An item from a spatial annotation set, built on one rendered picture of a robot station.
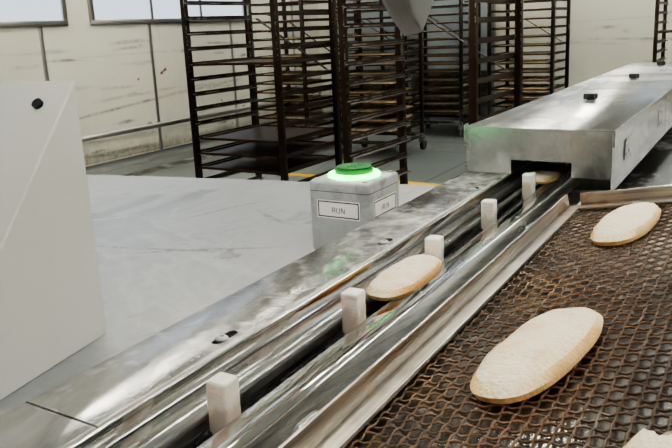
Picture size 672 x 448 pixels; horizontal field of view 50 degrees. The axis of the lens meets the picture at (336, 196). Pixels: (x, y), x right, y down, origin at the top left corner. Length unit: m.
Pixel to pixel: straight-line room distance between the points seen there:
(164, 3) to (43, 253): 6.21
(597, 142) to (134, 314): 0.54
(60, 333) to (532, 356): 0.36
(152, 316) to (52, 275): 0.11
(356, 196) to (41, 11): 5.23
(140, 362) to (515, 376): 0.23
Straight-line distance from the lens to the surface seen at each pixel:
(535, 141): 0.89
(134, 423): 0.40
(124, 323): 0.62
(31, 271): 0.53
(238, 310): 0.50
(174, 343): 0.46
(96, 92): 6.13
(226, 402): 0.39
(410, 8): 0.22
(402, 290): 0.54
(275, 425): 0.37
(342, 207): 0.72
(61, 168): 0.55
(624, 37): 7.50
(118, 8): 6.33
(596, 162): 0.88
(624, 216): 0.54
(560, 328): 0.34
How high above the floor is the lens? 1.05
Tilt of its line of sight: 13 degrees down
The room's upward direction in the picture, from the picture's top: 3 degrees counter-clockwise
